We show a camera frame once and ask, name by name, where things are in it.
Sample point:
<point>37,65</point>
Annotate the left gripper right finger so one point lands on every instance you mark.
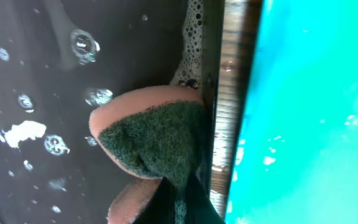
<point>199,209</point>

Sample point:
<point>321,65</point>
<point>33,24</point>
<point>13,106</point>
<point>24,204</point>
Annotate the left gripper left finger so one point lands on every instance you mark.
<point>160,208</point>

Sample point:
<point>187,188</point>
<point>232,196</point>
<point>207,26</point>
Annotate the pink green sponge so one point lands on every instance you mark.
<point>155,134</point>

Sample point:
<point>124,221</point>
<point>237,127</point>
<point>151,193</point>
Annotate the teal plastic tray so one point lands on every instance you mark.
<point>297,156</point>

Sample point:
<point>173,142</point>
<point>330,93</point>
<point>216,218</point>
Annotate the black water tray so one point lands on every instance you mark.
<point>60,60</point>

